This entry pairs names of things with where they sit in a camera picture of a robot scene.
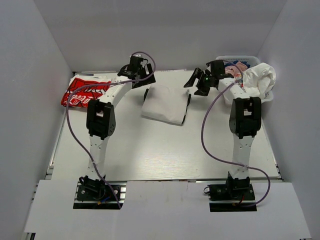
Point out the pink orange print t-shirt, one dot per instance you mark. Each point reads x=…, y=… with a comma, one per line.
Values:
x=235, y=70

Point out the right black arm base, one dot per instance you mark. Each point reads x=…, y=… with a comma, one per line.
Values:
x=223, y=201

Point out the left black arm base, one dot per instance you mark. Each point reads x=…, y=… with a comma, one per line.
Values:
x=97, y=195

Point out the white plastic basket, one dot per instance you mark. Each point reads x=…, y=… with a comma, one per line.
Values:
x=253, y=62

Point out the blue garment in basket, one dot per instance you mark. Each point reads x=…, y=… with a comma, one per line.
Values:
x=243, y=61

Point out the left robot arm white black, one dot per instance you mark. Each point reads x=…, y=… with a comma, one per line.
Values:
x=101, y=119

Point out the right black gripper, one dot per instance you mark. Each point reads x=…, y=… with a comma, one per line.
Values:
x=200, y=78

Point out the white green Charlie Brown t-shirt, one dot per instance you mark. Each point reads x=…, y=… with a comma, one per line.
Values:
x=166, y=104

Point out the folded red white t-shirt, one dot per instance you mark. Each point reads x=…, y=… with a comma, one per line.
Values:
x=82, y=97

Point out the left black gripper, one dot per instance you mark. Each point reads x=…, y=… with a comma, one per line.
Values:
x=144, y=77

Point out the white colourful print t-shirt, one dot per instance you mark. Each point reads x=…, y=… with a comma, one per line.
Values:
x=258, y=80

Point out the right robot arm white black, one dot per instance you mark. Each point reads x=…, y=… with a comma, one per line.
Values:
x=245, y=113

